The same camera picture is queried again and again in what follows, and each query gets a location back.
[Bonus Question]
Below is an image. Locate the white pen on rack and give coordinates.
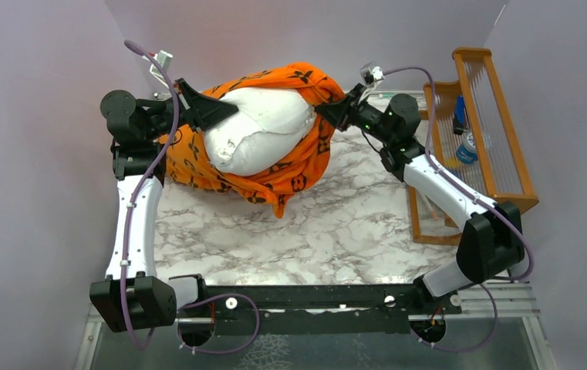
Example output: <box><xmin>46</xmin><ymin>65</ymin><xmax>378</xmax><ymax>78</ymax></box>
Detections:
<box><xmin>420</xmin><ymin>193</ymin><xmax>439</xmax><ymax>220</ymax></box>

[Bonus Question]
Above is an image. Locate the blue white tape roll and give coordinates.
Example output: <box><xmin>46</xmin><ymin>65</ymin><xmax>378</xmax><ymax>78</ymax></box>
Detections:
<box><xmin>455</xmin><ymin>132</ymin><xmax>478</xmax><ymax>165</ymax></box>

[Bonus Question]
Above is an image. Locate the yellow blue small item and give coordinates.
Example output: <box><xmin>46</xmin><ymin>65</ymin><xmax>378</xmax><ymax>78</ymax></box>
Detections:
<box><xmin>444</xmin><ymin>157</ymin><xmax>464</xmax><ymax>170</ymax></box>

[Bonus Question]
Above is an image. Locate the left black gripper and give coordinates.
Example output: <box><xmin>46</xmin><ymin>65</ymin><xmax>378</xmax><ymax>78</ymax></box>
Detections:
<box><xmin>142</xmin><ymin>77</ymin><xmax>238</xmax><ymax>141</ymax></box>

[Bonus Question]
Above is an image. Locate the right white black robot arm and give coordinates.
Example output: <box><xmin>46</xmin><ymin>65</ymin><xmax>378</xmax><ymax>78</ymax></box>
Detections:
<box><xmin>315</xmin><ymin>94</ymin><xmax>525</xmax><ymax>314</ymax></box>

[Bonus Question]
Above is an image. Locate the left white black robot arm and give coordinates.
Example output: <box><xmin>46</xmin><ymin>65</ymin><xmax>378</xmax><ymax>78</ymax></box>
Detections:
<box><xmin>89</xmin><ymin>79</ymin><xmax>239</xmax><ymax>333</ymax></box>

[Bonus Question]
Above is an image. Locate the aluminium table frame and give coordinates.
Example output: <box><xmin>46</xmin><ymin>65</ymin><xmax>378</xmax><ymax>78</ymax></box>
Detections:
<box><xmin>73</xmin><ymin>92</ymin><xmax>560</xmax><ymax>370</ymax></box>

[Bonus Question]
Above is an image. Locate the white pillow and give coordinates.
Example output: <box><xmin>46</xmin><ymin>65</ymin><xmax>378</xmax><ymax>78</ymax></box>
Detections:
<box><xmin>204</xmin><ymin>87</ymin><xmax>316</xmax><ymax>177</ymax></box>

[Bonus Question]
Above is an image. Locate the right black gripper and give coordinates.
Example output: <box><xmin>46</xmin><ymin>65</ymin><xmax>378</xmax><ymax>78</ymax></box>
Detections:
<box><xmin>314</xmin><ymin>83</ymin><xmax>395</xmax><ymax>146</ymax></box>

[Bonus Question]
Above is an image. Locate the wooden tiered rack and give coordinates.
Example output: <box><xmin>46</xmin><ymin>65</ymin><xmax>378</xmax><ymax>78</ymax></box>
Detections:
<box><xmin>399</xmin><ymin>47</ymin><xmax>540</xmax><ymax>247</ymax></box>

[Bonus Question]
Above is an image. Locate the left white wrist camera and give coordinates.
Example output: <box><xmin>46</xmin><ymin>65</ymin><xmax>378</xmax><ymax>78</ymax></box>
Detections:
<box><xmin>149</xmin><ymin>50</ymin><xmax>174</xmax><ymax>86</ymax></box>

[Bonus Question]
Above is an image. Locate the orange patterned pillowcase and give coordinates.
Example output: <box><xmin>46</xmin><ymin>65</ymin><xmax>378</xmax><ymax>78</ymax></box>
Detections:
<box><xmin>166</xmin><ymin>62</ymin><xmax>345</xmax><ymax>218</ymax></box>

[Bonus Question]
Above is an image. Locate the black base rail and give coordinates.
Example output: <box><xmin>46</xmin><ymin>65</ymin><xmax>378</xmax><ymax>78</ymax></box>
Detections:
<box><xmin>175</xmin><ymin>283</ymin><xmax>462</xmax><ymax>336</ymax></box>

